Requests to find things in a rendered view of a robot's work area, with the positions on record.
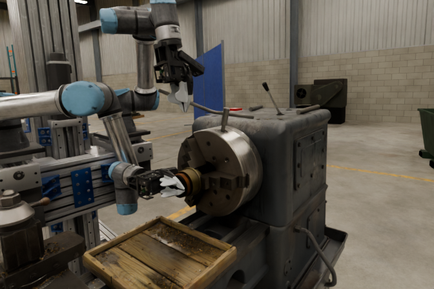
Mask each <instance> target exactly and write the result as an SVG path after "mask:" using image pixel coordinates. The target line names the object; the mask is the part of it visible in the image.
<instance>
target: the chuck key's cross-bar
mask: <svg viewBox="0 0 434 289"><path fill-rule="evenodd" d="M158 92H160V93H162V94H165V95H169V94H170V92H167V91H164V90H162V89H160V88H159V90H158ZM190 105H192V106H195V107H196V108H199V109H202V110H205V111H206V112H209V113H212V114H218V115H223V112H221V111H215V110H211V109H209V108H206V107H204V106H202V105H199V104H196V103H193V102H192V101H191V102H190ZM229 116H233V117H242V118H248V119H254V116H253V115H245V114H236V113H229Z"/></svg>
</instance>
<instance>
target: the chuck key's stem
mask: <svg viewBox="0 0 434 289"><path fill-rule="evenodd" d="M229 110H230V108H227V107H224V108H223V115H222V121H221V126H222V127H221V130H220V131H221V132H225V126H227V121H228V117H229Z"/></svg>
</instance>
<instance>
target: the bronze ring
mask: <svg viewBox="0 0 434 289"><path fill-rule="evenodd" d="M201 175H202V174H201V172H200V171H198V170H195V169H193V168H191V167H187V168H185V169H183V170H182V171H180V172H178V173H177V174H176V175H175V176H176V177H177V178H178V179H179V180H180V182H181V184H182V185H183V186H184V188H185V191H184V193H182V194H180V195H176V197H178V198H182V197H188V196H190V195H196V194H198V193H199V192H200V190H201V188H202V180H201V178H200V176H201Z"/></svg>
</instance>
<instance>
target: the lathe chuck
mask: <svg viewBox="0 0 434 289"><path fill-rule="evenodd" d="M219 130H221V127H214V128H208V129H204V130H199V131H196V132H194V133H193V134H194V136H195V138H196V140H197V143H198V145H199V147H200V150H201V152H202V154H203V156H204V158H205V160H206V161H208V162H209V163H207V164H206V165H204V166H202V167H200V168H197V169H195V170H198V171H200V172H201V174H202V175H204V174H206V173H209V172H211V171H213V170H214V167H215V169H216V171H219V172H224V173H228V174H233V175H238V176H242V177H245V176H246V174H247V187H243V188H241V187H238V188H236V189H234V190H232V191H230V190H226V189H223V188H219V189H217V190H215V189H212V188H208V189H206V190H204V193H203V195H202V197H201V199H200V201H199V203H198V205H197V208H198V209H200V210H201V211H202V212H204V213H206V214H209V215H212V216H216V217H221V216H225V215H229V214H230V213H232V212H234V211H235V210H237V209H238V208H239V207H241V206H243V204H245V203H247V202H248V201H249V200H250V199H251V198H252V196H253V195H254V193H255V191H256V187H257V184H258V167H257V163H256V159H255V156H254V154H253V151H252V150H251V148H250V146H249V145H248V144H247V142H246V141H245V140H244V139H243V138H242V137H241V136H240V135H239V134H237V133H236V132H234V131H233V130H230V129H228V128H225V131H226V132H227V133H222V132H219ZM184 154H185V152H184V150H183V147H182V145H181V146H180V150H179V153H178V172H180V171H182V170H183V169H182V167H181V165H182V164H184V160H183V158H182V156H183V155H184ZM213 166H214V167H213Z"/></svg>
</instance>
